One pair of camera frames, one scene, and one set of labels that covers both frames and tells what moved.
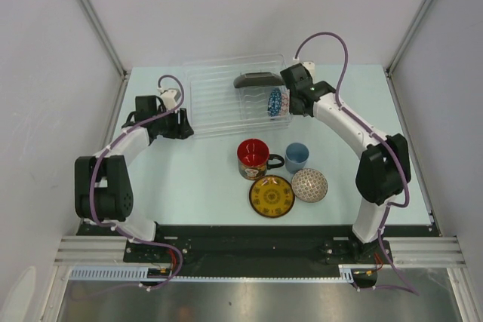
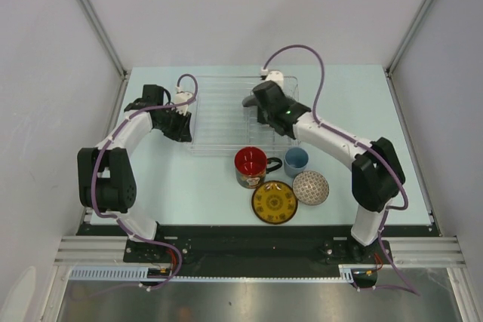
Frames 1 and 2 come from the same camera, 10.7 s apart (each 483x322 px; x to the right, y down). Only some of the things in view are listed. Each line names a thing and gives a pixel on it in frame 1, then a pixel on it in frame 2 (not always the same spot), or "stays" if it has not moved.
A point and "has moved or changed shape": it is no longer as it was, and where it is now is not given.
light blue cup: (296, 157) stays
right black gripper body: (292, 108) -> (264, 117)
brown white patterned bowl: (309, 185) stays
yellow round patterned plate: (272, 196) has moved or changed shape
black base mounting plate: (255, 245) stays
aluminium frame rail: (407, 250) stays
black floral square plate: (257, 78) -> (249, 100)
